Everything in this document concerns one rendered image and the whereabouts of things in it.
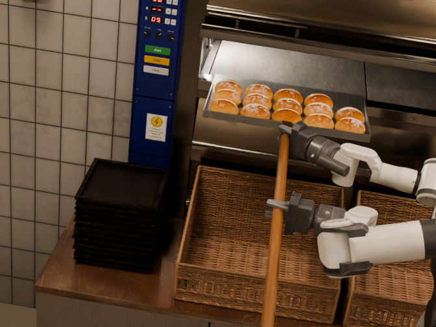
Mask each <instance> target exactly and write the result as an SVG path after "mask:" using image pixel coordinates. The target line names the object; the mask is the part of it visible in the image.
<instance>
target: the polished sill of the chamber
mask: <svg viewBox="0 0 436 327"><path fill-rule="evenodd" d="M213 78H214V76H213V75H205V74H200V77H199V80H198V86H197V89H198V90H204V91H210V88H211V85H212V82H213ZM365 102H366V106H367V114H368V117H376V118H380V119H388V120H393V121H401V122H405V123H413V124H418V125H426V126H430V127H436V110H428V109H423V108H416V107H411V106H404V105H399V104H391V103H383V102H378V101H371V100H365Z"/></svg>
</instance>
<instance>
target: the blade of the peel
mask: <svg viewBox="0 0 436 327"><path fill-rule="evenodd" d="M224 79H230V80H234V81H236V82H237V83H238V84H239V85H240V86H241V87H242V90H243V94H242V96H241V97H240V98H241V103H240V105H239V106H237V107H238V110H239V113H238V114H228V113H224V112H216V111H211V110H209V106H210V104H211V103H212V96H213V94H214V93H215V90H214V88H215V85H216V84H217V83H218V82H219V81H221V80H224ZM253 84H264V85H266V86H267V87H269V88H270V89H271V91H272V94H273V98H272V100H271V103H272V107H271V109H270V110H269V111H270V115H271V116H270V119H262V118H258V117H249V116H245V115H240V111H241V109H242V108H243V107H244V106H243V100H244V98H245V97H246V95H245V90H246V89H247V88H248V87H249V86H250V85H253ZM282 88H292V89H294V90H296V91H298V92H299V93H300V94H301V96H302V99H303V101H302V104H301V106H302V113H301V115H300V116H301V118H302V121H303V122H304V120H305V118H306V116H305V115H304V109H305V104H304V101H305V99H306V97H307V96H309V95H311V94H313V93H323V94H325V95H327V96H329V98H330V99H331V100H332V102H333V108H332V111H333V118H332V120H333V123H334V127H333V129H330V128H322V127H314V126H309V125H308V129H309V130H312V131H314V132H316V133H317V135H320V136H328V137H333V138H341V139H349V140H354V141H362V142H367V143H370V137H371V133H370V126H369V119H368V114H367V106H366V102H365V96H362V95H354V94H349V93H341V92H336V91H328V90H319V89H315V88H306V87H302V86H293V85H288V84H280V83H275V82H267V81H262V80H254V79H246V78H241V77H233V76H228V75H220V74H215V76H214V78H213V82H212V85H211V88H210V91H209V94H208V97H207V99H206V103H205V105H204V109H203V113H202V117H205V118H209V119H217V120H222V121H230V122H235V123H243V124H248V125H256V126H261V127H269V128H277V129H279V126H280V125H281V124H282V122H281V121H275V120H272V115H273V113H274V110H273V106H274V104H275V101H274V94H275V93H276V92H277V91H278V90H280V89H282ZM345 107H353V108H356V109H358V110H359V111H360V112H361V113H362V114H363V115H364V118H365V122H364V126H365V133H364V134H361V133H356V132H348V131H344V130H336V129H335V124H336V122H337V121H336V120H335V114H336V112H337V111H338V110H340V109H342V108H345Z"/></svg>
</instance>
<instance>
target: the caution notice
mask: <svg viewBox="0 0 436 327"><path fill-rule="evenodd" d="M166 126H167V116H163V115H156V114H147V124H146V133H145V139H153V140H157V141H165V134H166Z"/></svg>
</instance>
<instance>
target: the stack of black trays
mask: <svg viewBox="0 0 436 327"><path fill-rule="evenodd" d="M169 173H170V169H166V168H161V167H153V166H148V165H140V164H135V163H126V162H118V161H114V160H105V159H101V158H94V160H93V162H92V164H91V166H90V168H89V170H88V172H87V173H86V176H85V177H84V180H83V181H82V183H81V185H80V187H79V190H78V191H77V194H76V195H75V200H77V201H76V203H75V204H76V206H75V208H74V209H75V210H76V212H75V215H76V217H75V219H74V221H75V222H76V223H75V225H74V227H75V229H74V233H73V235H72V237H71V238H73V239H75V240H74V242H73V247H72V248H73V249H75V251H74V253H73V255H75V256H74V258H73V259H74V260H76V261H77V263H85V264H90V265H98V266H103V267H111V268H116V269H124V270H128V271H137V272H141V273H149V271H150V272H151V271H152V267H153V264H154V260H155V257H156V253H157V250H158V246H159V244H160V240H161V237H162V233H163V230H164V228H163V226H164V223H163V220H164V215H165V209H166V207H165V205H166V203H167V202H166V201H165V200H166V198H167V197H166V193H167V192H166V188H167V185H166V184H167V179H168V176H169Z"/></svg>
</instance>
